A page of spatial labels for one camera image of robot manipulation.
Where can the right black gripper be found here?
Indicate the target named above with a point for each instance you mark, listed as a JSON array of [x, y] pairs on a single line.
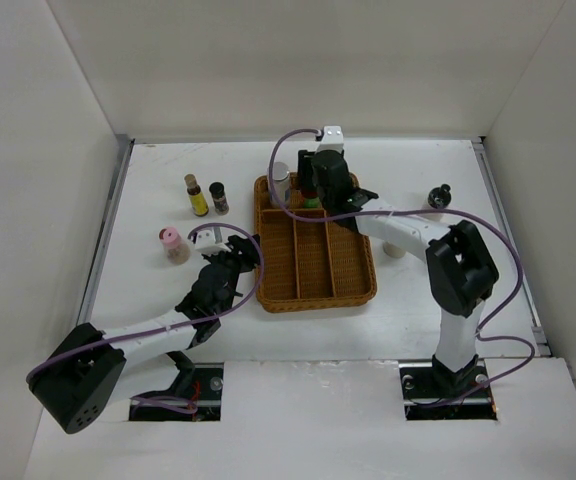
[[305, 170]]

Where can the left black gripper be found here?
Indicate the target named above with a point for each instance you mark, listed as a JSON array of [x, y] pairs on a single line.
[[243, 251]]

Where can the white jar silver lid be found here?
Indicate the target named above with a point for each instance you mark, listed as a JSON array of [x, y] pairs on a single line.
[[279, 185]]

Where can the red sauce bottle green label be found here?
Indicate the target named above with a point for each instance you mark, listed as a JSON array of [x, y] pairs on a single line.
[[310, 198]]

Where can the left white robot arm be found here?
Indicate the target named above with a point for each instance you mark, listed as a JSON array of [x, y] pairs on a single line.
[[146, 362]]

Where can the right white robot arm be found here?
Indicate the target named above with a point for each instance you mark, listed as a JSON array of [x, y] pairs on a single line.
[[460, 269]]

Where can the pink cap spice jar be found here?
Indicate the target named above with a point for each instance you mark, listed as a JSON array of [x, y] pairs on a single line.
[[175, 249]]

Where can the brown bottle yellow label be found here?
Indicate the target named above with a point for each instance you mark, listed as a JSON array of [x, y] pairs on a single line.
[[197, 200]]

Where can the small dark spice jar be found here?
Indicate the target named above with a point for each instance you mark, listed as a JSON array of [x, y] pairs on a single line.
[[217, 191]]

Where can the brown wicker divided tray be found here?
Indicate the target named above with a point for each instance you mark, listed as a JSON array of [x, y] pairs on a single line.
[[308, 265]]

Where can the salt shaker silver cap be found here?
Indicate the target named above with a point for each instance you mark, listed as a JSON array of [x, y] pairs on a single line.
[[393, 251]]

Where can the white bottle black cap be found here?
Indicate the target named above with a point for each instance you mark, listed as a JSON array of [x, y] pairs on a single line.
[[437, 200]]

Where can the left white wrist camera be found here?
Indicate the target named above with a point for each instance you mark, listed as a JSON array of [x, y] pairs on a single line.
[[209, 241]]

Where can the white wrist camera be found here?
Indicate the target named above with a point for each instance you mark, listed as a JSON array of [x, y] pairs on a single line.
[[209, 241], [330, 138]]

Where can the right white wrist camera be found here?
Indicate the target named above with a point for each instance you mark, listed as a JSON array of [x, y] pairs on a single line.
[[330, 138]]

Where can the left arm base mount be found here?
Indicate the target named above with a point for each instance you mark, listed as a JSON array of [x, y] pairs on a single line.
[[195, 394]]

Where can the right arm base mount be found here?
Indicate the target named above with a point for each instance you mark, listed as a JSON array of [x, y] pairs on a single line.
[[429, 397]]

